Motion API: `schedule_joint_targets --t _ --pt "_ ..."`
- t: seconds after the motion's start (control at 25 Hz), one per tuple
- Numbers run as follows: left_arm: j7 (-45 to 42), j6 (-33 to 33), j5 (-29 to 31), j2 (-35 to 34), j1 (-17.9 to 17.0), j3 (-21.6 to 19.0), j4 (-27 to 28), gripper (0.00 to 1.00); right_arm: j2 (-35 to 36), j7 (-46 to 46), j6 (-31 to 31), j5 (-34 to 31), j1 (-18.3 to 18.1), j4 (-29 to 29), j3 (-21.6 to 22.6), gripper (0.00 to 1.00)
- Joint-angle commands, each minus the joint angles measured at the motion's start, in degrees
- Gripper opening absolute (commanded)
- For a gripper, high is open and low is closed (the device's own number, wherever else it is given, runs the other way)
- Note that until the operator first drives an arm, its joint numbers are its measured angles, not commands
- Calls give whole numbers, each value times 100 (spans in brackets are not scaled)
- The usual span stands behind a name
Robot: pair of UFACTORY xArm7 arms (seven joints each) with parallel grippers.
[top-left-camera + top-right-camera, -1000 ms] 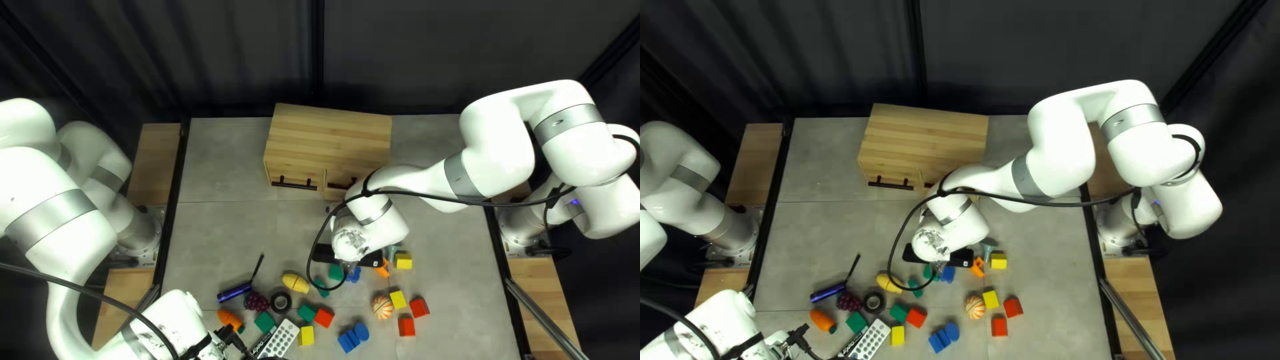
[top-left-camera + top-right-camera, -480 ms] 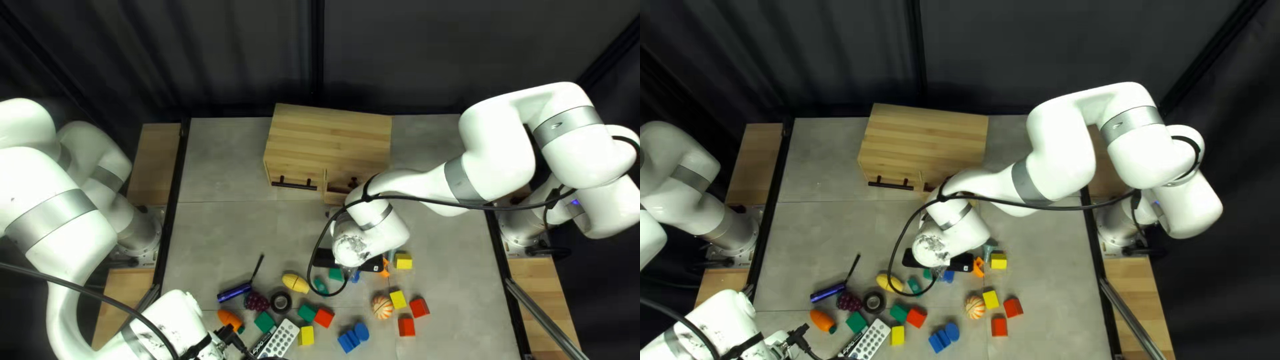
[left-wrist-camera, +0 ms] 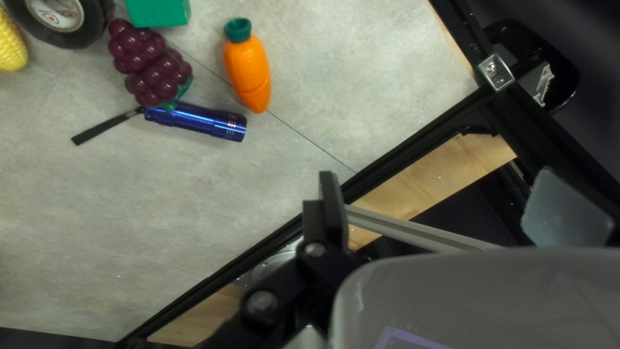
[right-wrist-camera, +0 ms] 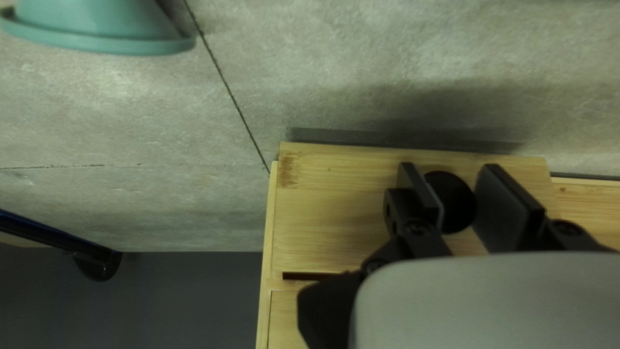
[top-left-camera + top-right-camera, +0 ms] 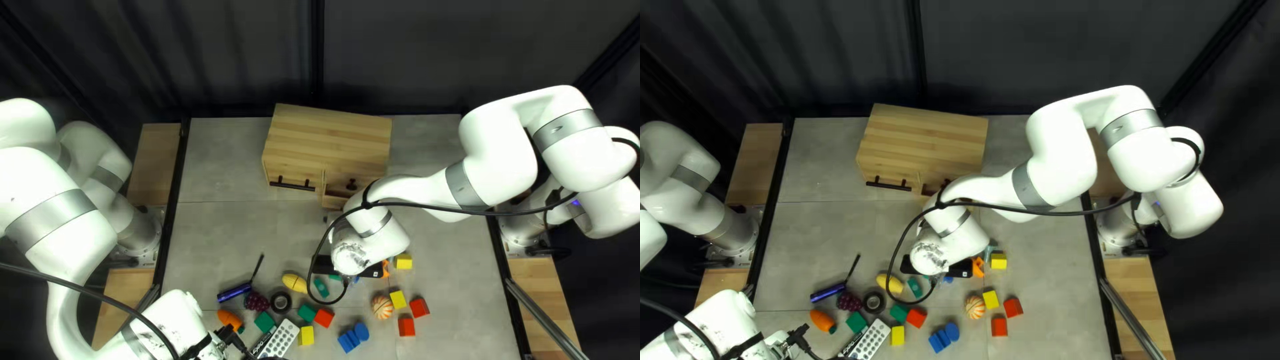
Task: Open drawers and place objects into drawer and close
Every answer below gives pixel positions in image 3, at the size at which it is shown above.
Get yellow toy corn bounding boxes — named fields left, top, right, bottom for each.
left=0, top=5, right=30, bottom=72

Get orange toy carrot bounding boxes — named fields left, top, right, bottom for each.
left=223, top=18, right=272, bottom=114

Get black frame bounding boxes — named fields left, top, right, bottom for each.
left=114, top=0, right=620, bottom=349

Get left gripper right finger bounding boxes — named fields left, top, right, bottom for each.
left=521, top=167, right=616, bottom=249

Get black tape roll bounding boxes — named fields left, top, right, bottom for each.
left=2, top=0, right=116, bottom=49

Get blue metal flashlight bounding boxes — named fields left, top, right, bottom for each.
left=71, top=101, right=248, bottom=146

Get purple toy grapes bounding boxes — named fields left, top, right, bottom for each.
left=107, top=18, right=194, bottom=113

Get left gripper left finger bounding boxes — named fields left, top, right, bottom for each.
left=194, top=171, right=369, bottom=349

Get green toy block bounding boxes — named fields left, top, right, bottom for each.
left=123, top=0, right=191, bottom=28

